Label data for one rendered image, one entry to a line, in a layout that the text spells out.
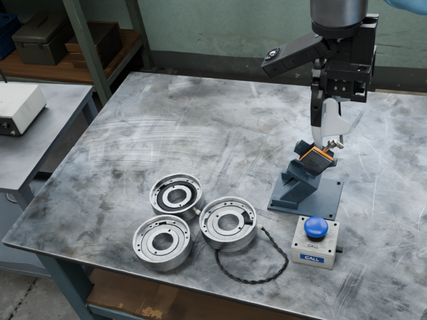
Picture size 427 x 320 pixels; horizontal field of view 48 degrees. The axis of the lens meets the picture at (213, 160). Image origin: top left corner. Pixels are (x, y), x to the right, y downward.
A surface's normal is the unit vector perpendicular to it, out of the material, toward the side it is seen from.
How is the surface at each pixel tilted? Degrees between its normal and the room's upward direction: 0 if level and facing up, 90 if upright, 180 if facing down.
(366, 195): 0
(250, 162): 0
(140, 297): 0
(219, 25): 90
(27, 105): 90
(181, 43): 90
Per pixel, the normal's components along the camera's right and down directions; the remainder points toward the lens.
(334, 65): -0.15, -0.71
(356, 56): -0.36, 0.69
